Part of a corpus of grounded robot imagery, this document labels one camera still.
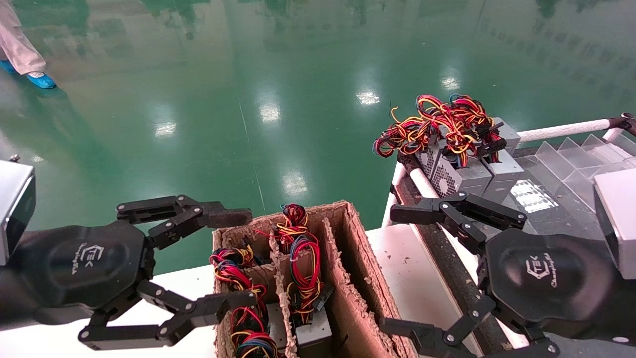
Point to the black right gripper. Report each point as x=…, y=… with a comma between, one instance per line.
x=541, y=278

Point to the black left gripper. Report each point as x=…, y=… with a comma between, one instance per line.
x=74, y=268

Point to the brown cardboard divider box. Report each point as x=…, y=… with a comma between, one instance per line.
x=362, y=298

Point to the mesh-sided silver power supply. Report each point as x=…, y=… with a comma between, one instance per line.
x=459, y=176

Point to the short white foam pipe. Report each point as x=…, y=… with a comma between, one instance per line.
x=422, y=181

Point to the plain-sided silver power supply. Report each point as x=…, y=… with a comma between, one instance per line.
x=504, y=171

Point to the small grey power supply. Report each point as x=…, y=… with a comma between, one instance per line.
x=509, y=134

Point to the clear acrylic divider tray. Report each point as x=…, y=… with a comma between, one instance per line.
x=576, y=164

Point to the black pipe joint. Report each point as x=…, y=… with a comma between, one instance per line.
x=625, y=123

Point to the blue shoe cover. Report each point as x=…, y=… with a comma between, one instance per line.
x=7, y=66
x=40, y=79

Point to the person leg in pale trousers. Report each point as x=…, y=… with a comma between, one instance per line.
x=17, y=40

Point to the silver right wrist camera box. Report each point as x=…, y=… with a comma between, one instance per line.
x=618, y=219

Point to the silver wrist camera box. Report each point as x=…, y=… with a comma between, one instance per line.
x=12, y=199
x=618, y=219

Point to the long white rail pipe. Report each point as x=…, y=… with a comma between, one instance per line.
x=561, y=130

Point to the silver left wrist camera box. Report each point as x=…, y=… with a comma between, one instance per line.
x=12, y=199

